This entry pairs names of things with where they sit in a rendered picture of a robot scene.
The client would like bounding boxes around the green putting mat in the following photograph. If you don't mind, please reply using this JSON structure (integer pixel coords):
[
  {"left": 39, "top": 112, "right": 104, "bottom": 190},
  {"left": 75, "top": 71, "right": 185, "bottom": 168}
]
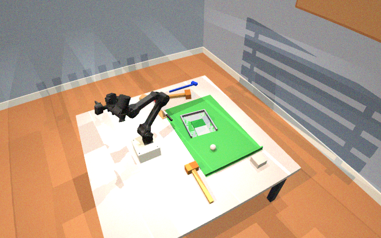
[{"left": 166, "top": 95, "right": 260, "bottom": 175}]

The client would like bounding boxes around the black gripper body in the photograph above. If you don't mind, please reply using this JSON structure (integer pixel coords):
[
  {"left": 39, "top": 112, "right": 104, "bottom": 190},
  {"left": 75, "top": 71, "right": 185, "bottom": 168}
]
[{"left": 94, "top": 104, "right": 118, "bottom": 115}]

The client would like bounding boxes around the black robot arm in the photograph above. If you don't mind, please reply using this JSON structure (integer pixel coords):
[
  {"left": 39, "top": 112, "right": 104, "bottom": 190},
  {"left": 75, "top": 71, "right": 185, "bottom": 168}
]
[{"left": 105, "top": 91, "right": 170, "bottom": 146}]

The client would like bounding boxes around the blue golf putter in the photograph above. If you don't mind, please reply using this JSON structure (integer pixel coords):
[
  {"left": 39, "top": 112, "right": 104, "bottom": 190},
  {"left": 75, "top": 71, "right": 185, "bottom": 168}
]
[{"left": 169, "top": 81, "right": 198, "bottom": 92}]

